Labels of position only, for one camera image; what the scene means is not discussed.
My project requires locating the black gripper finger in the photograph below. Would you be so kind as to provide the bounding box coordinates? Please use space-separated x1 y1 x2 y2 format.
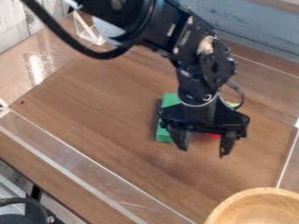
167 125 191 151
219 131 237 158

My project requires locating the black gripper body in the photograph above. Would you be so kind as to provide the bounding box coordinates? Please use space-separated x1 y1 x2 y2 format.
157 98 249 139

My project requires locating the red plush strawberry toy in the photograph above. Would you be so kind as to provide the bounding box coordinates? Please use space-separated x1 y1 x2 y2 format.
204 101 241 139

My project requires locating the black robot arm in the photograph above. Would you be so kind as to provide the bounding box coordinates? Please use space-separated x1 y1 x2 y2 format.
21 0 249 157

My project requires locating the green rectangular block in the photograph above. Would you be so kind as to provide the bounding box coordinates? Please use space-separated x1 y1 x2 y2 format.
155 93 180 144

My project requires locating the wooden bowl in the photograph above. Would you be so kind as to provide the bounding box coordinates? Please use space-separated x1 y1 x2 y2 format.
204 187 299 224

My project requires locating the clear acrylic enclosure wall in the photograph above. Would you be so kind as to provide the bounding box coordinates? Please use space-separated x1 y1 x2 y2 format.
0 10 299 224

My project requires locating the clear acrylic corner bracket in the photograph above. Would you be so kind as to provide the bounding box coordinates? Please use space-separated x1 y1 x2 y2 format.
72 10 105 46

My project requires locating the black clamp with cable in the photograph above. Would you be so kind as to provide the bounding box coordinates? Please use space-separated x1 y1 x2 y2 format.
0 198 64 224

